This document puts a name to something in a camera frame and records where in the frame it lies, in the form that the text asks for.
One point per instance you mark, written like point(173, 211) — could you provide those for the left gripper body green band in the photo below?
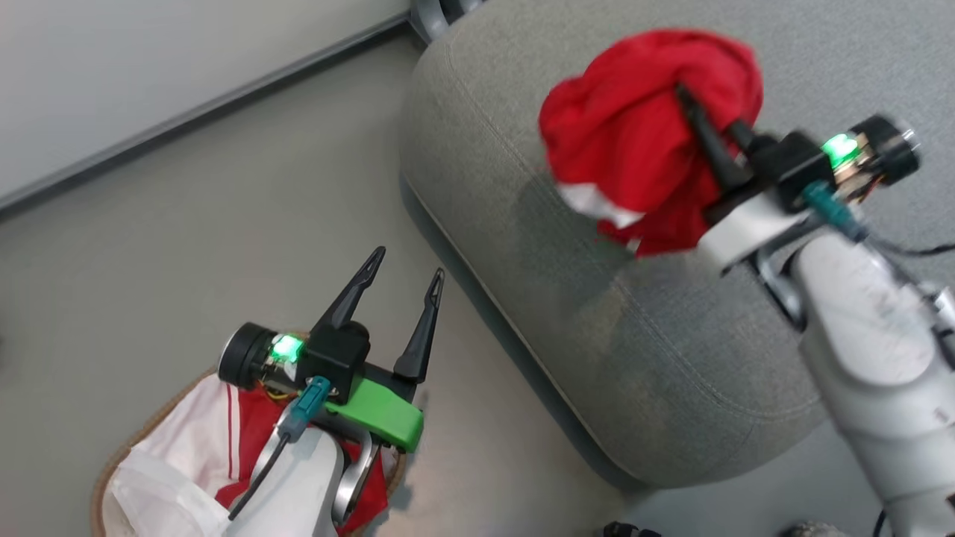
point(339, 358)

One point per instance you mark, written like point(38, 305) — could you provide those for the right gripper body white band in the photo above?
point(791, 175)

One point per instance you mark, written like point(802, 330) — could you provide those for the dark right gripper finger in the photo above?
point(744, 136)
point(709, 138)

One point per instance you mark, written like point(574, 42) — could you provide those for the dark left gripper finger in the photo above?
point(419, 335)
point(351, 294)

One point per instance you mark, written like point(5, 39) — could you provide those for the red garment with white trim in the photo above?
point(634, 134)

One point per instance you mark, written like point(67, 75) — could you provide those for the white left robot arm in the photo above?
point(298, 485)

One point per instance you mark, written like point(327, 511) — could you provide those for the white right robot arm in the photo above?
point(873, 350)

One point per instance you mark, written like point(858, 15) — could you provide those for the tan woven laundry basket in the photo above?
point(119, 462)

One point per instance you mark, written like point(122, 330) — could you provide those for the red and white striped garment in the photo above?
point(246, 432)

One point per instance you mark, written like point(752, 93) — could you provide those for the grey fabric sofa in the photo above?
point(709, 298)

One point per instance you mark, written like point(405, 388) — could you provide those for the white crumpled cloth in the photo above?
point(157, 500)

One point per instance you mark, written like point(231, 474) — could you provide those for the small black object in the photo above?
point(625, 530)

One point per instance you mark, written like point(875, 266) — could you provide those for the grey metal furniture leg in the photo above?
point(433, 13)

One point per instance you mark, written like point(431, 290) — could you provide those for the grey fuzzy object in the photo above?
point(815, 530)

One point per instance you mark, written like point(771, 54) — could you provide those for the grey wall baseboard strip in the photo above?
point(201, 108)

